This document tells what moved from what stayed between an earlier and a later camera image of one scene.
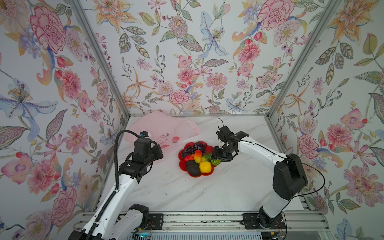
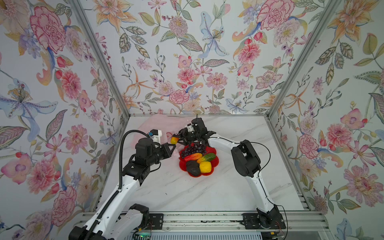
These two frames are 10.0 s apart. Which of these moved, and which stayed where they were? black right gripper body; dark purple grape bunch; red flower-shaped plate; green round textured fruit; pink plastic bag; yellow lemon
Moved: black right gripper body; green round textured fruit
Stayed: pink plastic bag; red flower-shaped plate; yellow lemon; dark purple grape bunch
